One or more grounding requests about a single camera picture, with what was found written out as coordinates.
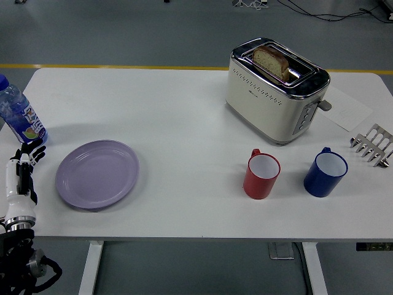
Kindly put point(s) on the blue mug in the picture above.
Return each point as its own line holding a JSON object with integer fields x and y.
{"x": 319, "y": 184}

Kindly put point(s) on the cream and chrome toaster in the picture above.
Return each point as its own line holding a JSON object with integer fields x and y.
{"x": 261, "y": 104}

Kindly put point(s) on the white paper sheet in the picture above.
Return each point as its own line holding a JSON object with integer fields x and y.
{"x": 347, "y": 113}

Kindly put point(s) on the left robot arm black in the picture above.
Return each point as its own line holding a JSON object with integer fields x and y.
{"x": 18, "y": 246}

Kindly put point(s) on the brown bread slice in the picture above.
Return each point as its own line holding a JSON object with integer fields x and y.
{"x": 271, "y": 61}

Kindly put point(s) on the silver metal toast rack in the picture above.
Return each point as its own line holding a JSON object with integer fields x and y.
{"x": 376, "y": 144}

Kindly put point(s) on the blue-capped water bottle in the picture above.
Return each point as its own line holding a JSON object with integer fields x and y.
{"x": 21, "y": 113}

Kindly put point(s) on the red mug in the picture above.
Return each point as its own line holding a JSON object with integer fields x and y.
{"x": 256, "y": 184}

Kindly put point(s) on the purple round plate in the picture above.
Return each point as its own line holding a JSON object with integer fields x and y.
{"x": 96, "y": 175}

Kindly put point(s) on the black table control panel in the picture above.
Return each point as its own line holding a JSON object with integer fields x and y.
{"x": 374, "y": 246}

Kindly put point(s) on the white table leg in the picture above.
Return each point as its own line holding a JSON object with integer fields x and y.
{"x": 90, "y": 270}
{"x": 314, "y": 270}

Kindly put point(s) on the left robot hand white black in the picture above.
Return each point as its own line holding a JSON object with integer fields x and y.
{"x": 18, "y": 206}

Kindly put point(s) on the grey floor socket plate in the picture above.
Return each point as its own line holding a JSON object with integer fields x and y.
{"x": 281, "y": 251}

